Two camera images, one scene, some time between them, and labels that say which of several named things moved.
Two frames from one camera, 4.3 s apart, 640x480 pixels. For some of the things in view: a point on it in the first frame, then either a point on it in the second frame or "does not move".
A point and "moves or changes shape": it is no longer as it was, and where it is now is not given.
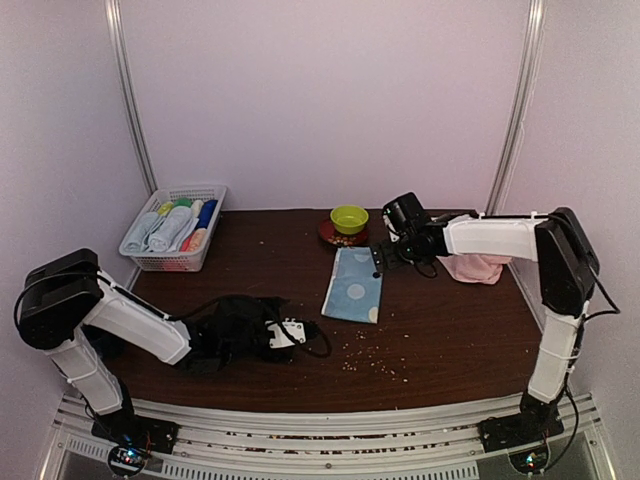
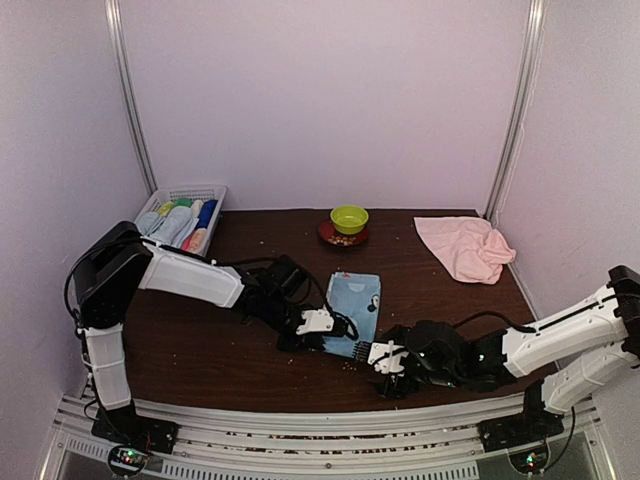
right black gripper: [391, 261] → [396, 390]
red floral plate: [329, 233] does not move
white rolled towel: [196, 207] does not move
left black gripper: [270, 305] → [303, 344]
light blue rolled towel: [161, 232] does not move
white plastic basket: [172, 230] does not move
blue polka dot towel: [354, 292] moves or changes shape
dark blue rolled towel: [206, 213] does not move
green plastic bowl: [349, 219] does not move
